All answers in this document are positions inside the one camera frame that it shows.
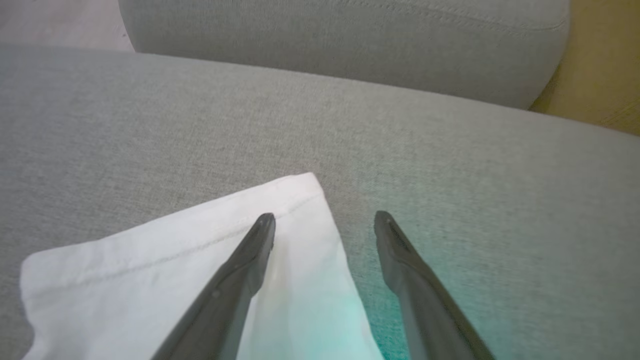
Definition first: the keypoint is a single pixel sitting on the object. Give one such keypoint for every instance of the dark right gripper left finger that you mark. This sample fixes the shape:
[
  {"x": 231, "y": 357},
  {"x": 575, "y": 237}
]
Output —
[{"x": 235, "y": 290}]

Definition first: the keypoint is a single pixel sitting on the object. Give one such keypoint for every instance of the grey sofa back cushion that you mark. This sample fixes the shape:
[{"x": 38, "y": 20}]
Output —
[{"x": 350, "y": 40}]

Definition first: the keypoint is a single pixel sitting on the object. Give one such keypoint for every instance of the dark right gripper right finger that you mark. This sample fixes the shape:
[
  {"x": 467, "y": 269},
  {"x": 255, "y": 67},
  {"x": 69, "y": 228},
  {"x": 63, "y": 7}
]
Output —
[{"x": 420, "y": 295}]

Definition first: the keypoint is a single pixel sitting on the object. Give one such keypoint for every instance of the grey fabric sofa seat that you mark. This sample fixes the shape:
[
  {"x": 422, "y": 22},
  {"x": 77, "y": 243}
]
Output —
[{"x": 450, "y": 175}]

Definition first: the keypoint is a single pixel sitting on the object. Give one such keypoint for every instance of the red shirt with white sleeves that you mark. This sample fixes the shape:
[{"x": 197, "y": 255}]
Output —
[{"x": 125, "y": 280}]

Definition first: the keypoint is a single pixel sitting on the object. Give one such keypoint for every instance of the yellow cushion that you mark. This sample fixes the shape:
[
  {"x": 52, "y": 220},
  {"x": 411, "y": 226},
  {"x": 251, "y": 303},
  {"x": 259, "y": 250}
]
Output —
[{"x": 600, "y": 75}]

